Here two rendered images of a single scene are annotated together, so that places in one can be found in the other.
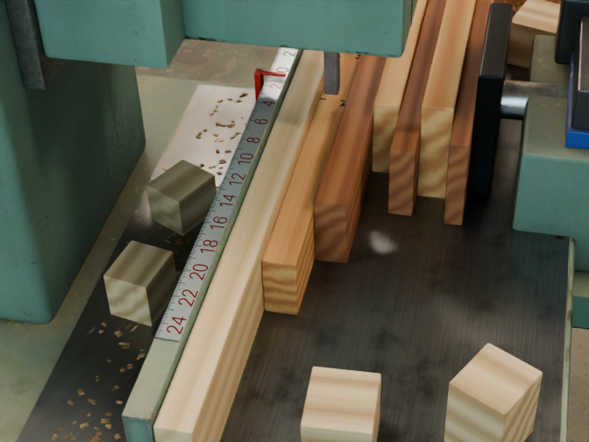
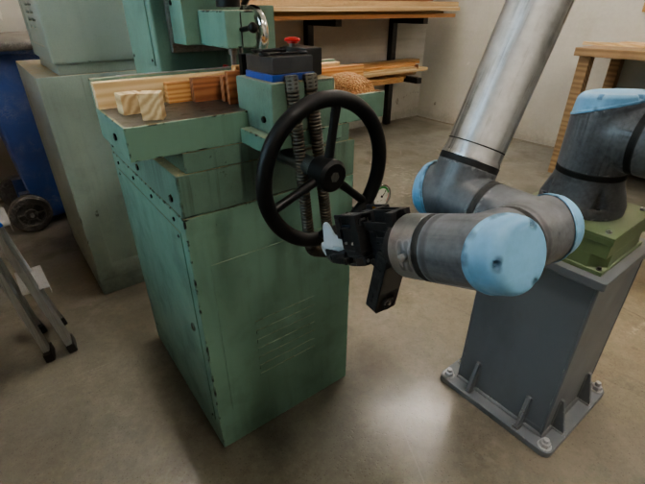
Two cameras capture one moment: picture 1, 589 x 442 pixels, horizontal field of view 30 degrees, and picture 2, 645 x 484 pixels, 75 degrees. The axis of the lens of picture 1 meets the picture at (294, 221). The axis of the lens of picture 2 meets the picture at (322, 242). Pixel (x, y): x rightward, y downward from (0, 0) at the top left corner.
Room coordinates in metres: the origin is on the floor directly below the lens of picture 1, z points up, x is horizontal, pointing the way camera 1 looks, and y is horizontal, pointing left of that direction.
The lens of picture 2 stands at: (-0.04, -0.81, 1.07)
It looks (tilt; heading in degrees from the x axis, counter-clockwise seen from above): 29 degrees down; 39
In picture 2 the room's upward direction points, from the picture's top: straight up
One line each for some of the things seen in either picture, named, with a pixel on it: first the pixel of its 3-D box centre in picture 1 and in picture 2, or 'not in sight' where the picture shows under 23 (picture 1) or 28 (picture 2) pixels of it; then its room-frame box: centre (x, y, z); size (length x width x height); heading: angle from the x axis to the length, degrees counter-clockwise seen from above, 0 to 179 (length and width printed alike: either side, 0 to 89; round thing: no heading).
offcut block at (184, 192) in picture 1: (182, 196); not in sight; (0.66, 0.09, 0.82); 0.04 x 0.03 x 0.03; 140
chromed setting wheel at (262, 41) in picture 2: not in sight; (253, 32); (0.76, 0.07, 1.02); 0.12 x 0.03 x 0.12; 76
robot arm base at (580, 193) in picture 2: not in sight; (585, 185); (1.10, -0.70, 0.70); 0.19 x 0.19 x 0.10
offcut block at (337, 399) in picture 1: (341, 422); (130, 103); (0.35, -0.02, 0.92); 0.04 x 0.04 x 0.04; 79
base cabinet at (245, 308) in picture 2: not in sight; (236, 271); (0.63, 0.09, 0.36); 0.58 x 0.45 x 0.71; 76
